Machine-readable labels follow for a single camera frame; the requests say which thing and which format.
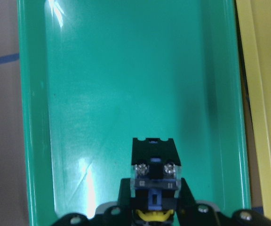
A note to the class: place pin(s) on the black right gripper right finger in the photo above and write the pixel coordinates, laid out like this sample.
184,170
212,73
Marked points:
192,213

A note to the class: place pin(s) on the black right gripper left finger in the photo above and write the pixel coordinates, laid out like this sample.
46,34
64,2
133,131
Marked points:
120,212

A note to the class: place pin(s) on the yellow push button switch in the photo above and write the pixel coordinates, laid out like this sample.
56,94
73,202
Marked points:
155,181

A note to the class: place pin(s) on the green plastic tray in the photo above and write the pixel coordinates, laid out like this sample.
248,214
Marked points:
97,73

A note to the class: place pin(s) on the yellow plastic tray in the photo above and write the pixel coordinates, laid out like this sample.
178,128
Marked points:
255,31

